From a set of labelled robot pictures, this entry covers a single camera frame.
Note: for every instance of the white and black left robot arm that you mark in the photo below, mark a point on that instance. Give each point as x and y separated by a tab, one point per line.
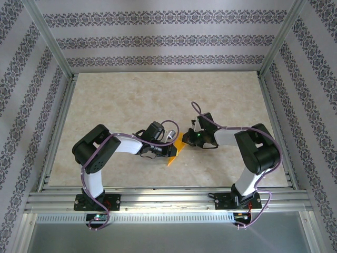
129	144

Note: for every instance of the orange paper sheet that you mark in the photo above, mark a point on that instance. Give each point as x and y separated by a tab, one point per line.
180	144

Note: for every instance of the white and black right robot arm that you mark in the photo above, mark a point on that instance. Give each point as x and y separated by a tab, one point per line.
226	137

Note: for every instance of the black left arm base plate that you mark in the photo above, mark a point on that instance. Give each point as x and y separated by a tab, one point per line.
114	201

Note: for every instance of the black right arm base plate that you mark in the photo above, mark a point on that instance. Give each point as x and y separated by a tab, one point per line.
222	203

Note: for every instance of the aluminium corner post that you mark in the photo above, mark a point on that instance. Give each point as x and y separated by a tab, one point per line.
280	39
49	39

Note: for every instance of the aluminium side rail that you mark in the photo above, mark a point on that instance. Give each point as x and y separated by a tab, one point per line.
58	131
276	131

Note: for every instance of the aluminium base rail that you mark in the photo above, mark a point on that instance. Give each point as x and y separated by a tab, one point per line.
168	200

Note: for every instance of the aluminium lower frame bar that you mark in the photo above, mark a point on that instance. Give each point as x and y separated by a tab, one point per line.
308	232
27	234

